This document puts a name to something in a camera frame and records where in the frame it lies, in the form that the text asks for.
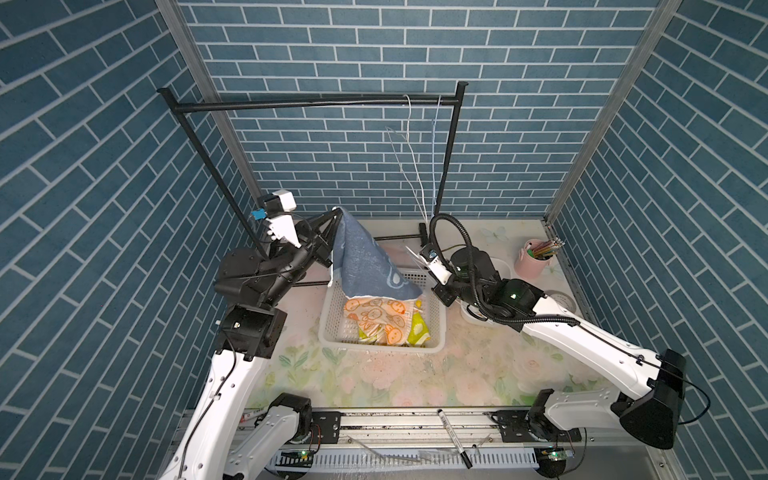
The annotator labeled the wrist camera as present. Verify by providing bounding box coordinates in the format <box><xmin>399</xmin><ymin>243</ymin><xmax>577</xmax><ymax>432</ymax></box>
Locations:
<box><xmin>250</xmin><ymin>189</ymin><xmax>301</xmax><ymax>248</ymax></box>
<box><xmin>419</xmin><ymin>243</ymin><xmax>453</xmax><ymax>286</ymax></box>

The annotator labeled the pink metal pen bucket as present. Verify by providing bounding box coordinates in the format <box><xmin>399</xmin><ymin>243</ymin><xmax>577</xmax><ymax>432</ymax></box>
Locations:
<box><xmin>514</xmin><ymin>239</ymin><xmax>551</xmax><ymax>281</ymax></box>

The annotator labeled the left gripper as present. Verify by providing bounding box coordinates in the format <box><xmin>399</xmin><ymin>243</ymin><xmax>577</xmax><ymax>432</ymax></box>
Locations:
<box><xmin>258</xmin><ymin>210</ymin><xmax>341</xmax><ymax>310</ymax></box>

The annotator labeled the orange bunny towel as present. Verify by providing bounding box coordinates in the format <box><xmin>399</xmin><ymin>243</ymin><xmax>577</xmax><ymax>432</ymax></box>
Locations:
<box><xmin>343</xmin><ymin>297</ymin><xmax>415</xmax><ymax>347</ymax></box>

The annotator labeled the black clothes rack frame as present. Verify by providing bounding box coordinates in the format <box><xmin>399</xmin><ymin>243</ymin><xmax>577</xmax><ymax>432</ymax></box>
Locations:
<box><xmin>157</xmin><ymin>81</ymin><xmax>469</xmax><ymax>250</ymax></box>

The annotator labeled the black marker on rail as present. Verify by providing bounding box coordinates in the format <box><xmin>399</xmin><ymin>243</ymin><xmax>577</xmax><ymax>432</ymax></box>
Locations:
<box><xmin>437</xmin><ymin>409</ymin><xmax>473</xmax><ymax>469</ymax></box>

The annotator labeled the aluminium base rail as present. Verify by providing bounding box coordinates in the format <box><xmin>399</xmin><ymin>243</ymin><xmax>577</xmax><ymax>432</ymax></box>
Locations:
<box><xmin>173</xmin><ymin>406</ymin><xmax>661</xmax><ymax>475</ymax></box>

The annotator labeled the white rectangular tray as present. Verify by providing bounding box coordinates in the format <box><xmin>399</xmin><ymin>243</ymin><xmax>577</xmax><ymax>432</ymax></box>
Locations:
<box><xmin>459</xmin><ymin>257</ymin><xmax>514</xmax><ymax>328</ymax></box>

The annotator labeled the roll of tape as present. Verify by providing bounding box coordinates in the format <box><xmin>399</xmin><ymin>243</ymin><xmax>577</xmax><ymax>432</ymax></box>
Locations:
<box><xmin>545</xmin><ymin>290</ymin><xmax>579</xmax><ymax>313</ymax></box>

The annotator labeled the white perforated plastic basket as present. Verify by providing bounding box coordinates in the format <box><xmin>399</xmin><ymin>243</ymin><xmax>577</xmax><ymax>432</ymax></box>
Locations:
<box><xmin>319</xmin><ymin>269</ymin><xmax>447</xmax><ymax>354</ymax></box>

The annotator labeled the black corrugated cable hose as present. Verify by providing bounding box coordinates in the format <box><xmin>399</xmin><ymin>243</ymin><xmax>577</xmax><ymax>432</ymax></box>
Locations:
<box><xmin>428</xmin><ymin>213</ymin><xmax>580</xmax><ymax>328</ymax></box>

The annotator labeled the bundle of coloured pencils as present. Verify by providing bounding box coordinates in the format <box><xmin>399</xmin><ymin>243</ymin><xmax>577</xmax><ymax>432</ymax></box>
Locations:
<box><xmin>526</xmin><ymin>238</ymin><xmax>565</xmax><ymax>261</ymax></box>

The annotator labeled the light blue wire hanger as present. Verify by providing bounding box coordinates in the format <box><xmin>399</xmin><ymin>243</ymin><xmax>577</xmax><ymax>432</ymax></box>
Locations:
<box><xmin>429</xmin><ymin>95</ymin><xmax>442</xmax><ymax>217</ymax></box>

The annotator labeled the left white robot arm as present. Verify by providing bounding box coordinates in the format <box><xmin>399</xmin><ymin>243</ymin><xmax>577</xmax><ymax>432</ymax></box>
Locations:
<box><xmin>160</xmin><ymin>208</ymin><xmax>343</xmax><ymax>479</ymax></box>

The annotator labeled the blue bear towel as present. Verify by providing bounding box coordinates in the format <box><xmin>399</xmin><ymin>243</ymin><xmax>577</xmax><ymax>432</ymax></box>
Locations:
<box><xmin>332</xmin><ymin>207</ymin><xmax>423</xmax><ymax>301</ymax></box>

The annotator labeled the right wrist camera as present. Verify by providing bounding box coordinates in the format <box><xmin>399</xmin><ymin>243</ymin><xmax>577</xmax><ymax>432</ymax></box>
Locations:
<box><xmin>419</xmin><ymin>243</ymin><xmax>453</xmax><ymax>286</ymax></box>

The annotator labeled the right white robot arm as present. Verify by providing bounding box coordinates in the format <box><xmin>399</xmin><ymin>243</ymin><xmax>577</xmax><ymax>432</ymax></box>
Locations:
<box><xmin>419</xmin><ymin>245</ymin><xmax>692</xmax><ymax>450</ymax></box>

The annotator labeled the yellow green towel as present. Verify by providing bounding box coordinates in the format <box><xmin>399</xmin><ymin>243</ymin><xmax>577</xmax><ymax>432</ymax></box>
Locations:
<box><xmin>357</xmin><ymin>312</ymin><xmax>431</xmax><ymax>347</ymax></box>

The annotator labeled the white wire hanger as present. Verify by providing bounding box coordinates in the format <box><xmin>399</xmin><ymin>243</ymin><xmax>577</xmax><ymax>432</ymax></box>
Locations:
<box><xmin>405</xmin><ymin>244</ymin><xmax>443</xmax><ymax>275</ymax></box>
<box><xmin>385</xmin><ymin>94</ymin><xmax>430</xmax><ymax>222</ymax></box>

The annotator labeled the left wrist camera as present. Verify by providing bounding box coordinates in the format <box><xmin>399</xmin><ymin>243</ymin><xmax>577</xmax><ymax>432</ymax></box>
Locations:
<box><xmin>250</xmin><ymin>189</ymin><xmax>301</xmax><ymax>248</ymax></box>

